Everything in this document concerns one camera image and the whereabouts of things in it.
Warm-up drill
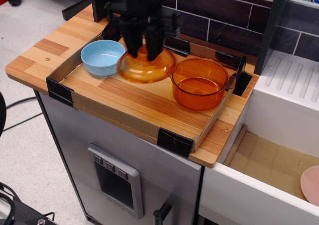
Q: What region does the light blue bowl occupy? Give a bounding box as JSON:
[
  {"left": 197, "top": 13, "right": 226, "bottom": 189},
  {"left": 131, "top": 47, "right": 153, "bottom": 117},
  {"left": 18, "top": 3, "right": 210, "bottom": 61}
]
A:
[{"left": 80, "top": 40, "right": 126, "bottom": 76}]

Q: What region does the pink plate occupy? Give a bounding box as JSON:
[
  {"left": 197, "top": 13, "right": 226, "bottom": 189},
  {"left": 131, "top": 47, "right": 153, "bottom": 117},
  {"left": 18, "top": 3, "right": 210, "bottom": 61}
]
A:
[{"left": 300, "top": 165, "right": 319, "bottom": 206}]

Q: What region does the black equipment with cables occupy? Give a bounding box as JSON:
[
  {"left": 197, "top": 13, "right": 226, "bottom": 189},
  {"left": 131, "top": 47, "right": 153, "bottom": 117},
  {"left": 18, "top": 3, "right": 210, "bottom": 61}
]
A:
[{"left": 0, "top": 183, "right": 57, "bottom": 225}]

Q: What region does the orange transparent pot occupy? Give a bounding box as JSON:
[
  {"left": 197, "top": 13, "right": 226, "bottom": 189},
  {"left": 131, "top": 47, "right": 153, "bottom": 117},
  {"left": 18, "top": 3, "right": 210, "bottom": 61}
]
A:
[{"left": 170, "top": 58, "right": 236, "bottom": 111}]

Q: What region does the orange transparent pot lid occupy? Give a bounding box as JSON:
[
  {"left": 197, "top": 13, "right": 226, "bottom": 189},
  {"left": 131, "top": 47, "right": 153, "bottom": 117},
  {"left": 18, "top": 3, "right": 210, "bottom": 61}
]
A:
[{"left": 117, "top": 45, "right": 177, "bottom": 83}]

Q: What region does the black cabinet door handle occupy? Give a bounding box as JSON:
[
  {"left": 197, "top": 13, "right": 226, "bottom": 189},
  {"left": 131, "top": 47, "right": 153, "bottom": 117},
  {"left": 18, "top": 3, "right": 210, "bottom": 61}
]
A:
[{"left": 153, "top": 203, "right": 172, "bottom": 225}]

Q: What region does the black floor cable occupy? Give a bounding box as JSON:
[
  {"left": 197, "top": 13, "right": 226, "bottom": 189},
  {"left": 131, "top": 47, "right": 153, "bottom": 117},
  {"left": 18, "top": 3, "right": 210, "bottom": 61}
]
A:
[{"left": 2, "top": 97, "right": 43, "bottom": 132}]

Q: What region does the grey toy dishwasher cabinet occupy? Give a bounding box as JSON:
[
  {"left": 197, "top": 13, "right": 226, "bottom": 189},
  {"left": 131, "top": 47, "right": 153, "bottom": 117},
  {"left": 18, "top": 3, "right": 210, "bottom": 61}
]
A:
[{"left": 36, "top": 93, "right": 202, "bottom": 225}]

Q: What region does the dark shelf upright post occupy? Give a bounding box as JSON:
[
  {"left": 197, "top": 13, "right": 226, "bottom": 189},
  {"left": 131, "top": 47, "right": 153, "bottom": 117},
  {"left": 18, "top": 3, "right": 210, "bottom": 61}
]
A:
[{"left": 254, "top": 0, "right": 285, "bottom": 75}]

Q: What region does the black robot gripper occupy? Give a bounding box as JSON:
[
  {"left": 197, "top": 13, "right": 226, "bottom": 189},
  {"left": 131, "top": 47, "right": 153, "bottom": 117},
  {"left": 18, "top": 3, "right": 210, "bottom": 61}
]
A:
[{"left": 104, "top": 0, "right": 180, "bottom": 61}]

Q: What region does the white toy sink unit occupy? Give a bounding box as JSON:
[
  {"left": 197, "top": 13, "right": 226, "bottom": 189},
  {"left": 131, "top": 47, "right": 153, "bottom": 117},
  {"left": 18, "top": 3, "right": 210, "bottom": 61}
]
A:
[{"left": 198, "top": 51, "right": 319, "bottom": 225}]

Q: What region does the cardboard fence with black tape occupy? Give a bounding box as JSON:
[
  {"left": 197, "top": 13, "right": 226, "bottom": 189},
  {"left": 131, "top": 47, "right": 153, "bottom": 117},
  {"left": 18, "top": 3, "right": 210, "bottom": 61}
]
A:
[{"left": 46, "top": 43, "right": 258, "bottom": 167}]

